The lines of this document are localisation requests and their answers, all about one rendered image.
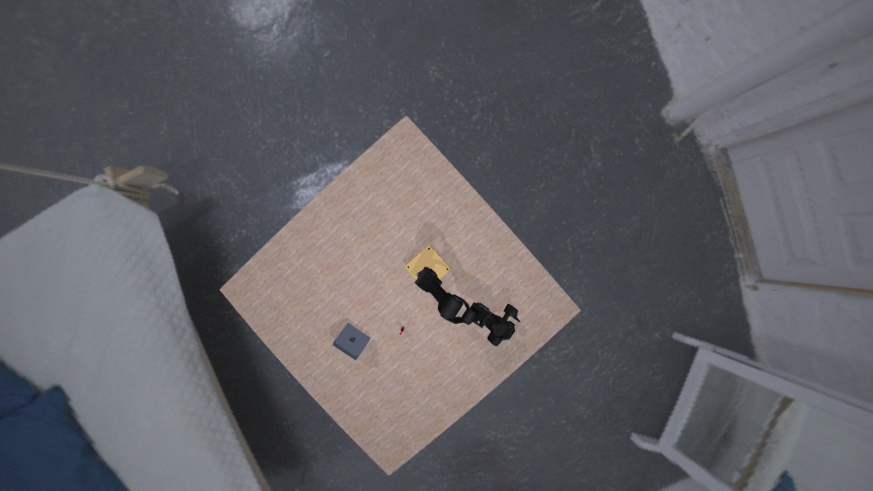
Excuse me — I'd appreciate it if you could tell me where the dark grey sloped panel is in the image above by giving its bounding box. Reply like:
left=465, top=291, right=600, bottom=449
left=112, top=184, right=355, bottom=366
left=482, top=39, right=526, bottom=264
left=333, top=323, right=371, bottom=360

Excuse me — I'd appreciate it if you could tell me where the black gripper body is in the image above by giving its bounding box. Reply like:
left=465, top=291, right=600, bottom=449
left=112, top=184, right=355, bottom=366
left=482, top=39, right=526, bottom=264
left=487, top=304, right=518, bottom=346

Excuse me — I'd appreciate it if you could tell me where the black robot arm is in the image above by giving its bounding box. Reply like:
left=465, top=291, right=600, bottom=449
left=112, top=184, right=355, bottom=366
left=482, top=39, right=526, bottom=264
left=415, top=267, right=515, bottom=338

